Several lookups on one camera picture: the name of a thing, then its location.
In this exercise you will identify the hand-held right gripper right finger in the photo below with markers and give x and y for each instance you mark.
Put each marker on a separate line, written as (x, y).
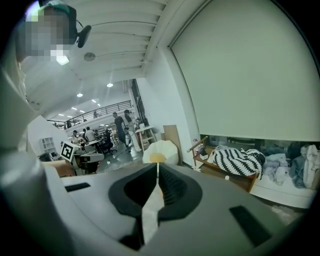
(192, 200)

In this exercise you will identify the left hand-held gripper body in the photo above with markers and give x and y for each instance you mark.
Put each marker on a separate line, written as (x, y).
(68, 151)

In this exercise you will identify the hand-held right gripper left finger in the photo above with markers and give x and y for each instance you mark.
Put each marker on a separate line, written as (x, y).
(117, 197)

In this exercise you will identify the person's left forearm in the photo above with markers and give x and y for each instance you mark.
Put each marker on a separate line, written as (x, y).
(60, 168)

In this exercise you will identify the small black white box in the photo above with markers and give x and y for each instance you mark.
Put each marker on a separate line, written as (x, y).
(203, 156)

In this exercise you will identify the white cubby shelf unit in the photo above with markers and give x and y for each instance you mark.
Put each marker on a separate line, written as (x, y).
(46, 145)

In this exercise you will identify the black office chair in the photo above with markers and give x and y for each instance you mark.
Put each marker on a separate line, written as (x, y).
(108, 143)

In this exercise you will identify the wooden bench rack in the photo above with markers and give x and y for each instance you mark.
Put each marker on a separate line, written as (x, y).
(240, 181)

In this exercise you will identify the egg-shaped white beanbag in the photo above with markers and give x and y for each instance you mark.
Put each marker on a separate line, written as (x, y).
(165, 150)

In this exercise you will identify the black white striped blanket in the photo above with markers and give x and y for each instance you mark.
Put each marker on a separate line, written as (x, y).
(235, 160)

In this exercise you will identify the person's white printed t-shirt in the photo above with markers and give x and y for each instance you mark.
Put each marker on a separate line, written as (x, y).
(15, 112)

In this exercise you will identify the light wooden board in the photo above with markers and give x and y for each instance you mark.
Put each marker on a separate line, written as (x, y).
(172, 135)

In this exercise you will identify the black balcony railing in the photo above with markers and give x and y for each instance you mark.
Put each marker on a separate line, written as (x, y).
(120, 106)

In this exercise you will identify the small white table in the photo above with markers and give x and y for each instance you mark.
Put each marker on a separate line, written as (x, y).
(145, 128)

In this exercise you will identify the black framed glass door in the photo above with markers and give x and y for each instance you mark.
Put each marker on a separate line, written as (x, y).
(140, 105)

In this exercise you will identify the round smoke detector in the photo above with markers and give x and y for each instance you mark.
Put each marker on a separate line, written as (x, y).
(89, 57)

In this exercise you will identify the pile of clothes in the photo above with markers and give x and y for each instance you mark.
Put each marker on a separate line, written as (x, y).
(282, 162)

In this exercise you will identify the wide white roller blind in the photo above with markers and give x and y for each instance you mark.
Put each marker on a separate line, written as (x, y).
(250, 75)

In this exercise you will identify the teal hair clip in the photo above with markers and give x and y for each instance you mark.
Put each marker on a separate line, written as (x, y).
(58, 6)

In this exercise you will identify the black head camera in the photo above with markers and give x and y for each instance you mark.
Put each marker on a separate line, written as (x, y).
(83, 36)

